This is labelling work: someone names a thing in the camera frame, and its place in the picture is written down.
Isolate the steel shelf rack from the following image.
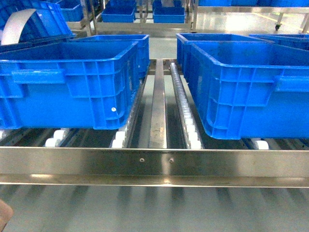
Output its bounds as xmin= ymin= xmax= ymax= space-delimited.
xmin=0 ymin=59 xmax=309 ymax=188

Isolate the blue bin front left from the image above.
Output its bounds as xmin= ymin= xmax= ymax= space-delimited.
xmin=0 ymin=41 xmax=140 ymax=130

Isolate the blue bin rear right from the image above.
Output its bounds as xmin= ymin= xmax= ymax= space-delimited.
xmin=176 ymin=33 xmax=274 ymax=83

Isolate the blue bin front right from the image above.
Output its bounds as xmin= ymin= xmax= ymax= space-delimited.
xmin=188 ymin=42 xmax=309 ymax=140

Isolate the blue bin far right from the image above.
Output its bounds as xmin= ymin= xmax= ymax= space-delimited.
xmin=152 ymin=0 xmax=186 ymax=24

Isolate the blue bin far left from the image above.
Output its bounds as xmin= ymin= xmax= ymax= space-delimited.
xmin=101 ymin=0 xmax=137 ymax=23

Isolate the tilted blue bin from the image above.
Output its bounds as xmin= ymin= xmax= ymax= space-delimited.
xmin=0 ymin=0 xmax=75 ymax=52

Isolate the white curved sheet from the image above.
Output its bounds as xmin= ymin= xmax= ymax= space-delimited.
xmin=1 ymin=9 xmax=36 ymax=45

